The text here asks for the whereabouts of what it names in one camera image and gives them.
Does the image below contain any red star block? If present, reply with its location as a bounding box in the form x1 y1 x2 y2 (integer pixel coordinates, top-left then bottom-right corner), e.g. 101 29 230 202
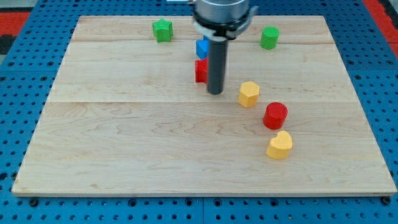
195 58 208 83

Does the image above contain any red cylinder block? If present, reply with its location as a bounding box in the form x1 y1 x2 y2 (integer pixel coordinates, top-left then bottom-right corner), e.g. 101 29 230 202
263 102 289 130

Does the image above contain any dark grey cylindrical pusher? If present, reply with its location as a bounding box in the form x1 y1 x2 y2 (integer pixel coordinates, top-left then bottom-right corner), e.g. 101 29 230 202
207 40 228 95

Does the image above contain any light wooden board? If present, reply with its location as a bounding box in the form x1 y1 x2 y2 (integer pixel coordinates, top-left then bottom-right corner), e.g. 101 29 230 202
12 16 397 197

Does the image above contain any green cylinder block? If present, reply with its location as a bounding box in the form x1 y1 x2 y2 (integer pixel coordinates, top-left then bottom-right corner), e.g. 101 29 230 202
260 26 279 50

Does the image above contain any yellow heart block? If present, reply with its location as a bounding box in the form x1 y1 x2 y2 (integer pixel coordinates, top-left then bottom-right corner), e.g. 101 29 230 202
266 131 293 159

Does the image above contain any green star block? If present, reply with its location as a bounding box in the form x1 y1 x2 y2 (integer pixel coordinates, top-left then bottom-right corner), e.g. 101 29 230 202
152 18 174 42

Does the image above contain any yellow hexagon block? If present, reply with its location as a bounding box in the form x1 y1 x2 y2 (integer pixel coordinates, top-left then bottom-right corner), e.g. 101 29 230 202
238 81 260 108

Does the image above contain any blue triangle block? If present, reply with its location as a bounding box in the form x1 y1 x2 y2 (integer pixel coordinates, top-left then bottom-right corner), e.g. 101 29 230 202
195 36 209 60

